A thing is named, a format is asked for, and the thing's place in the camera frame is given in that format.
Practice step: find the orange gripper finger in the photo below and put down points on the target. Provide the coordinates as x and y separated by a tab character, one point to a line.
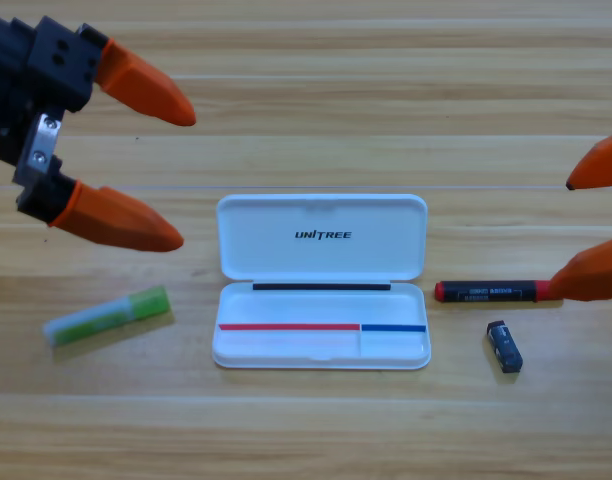
593	277
121	222
603	167

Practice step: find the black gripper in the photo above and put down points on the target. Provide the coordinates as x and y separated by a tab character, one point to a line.
51	60

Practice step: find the green glue stick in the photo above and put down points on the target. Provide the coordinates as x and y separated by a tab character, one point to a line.
111	315

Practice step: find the black and red marker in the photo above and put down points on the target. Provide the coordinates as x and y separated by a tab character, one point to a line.
486	291

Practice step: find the white Unitree pencil case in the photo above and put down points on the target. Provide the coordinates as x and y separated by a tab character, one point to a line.
286	260

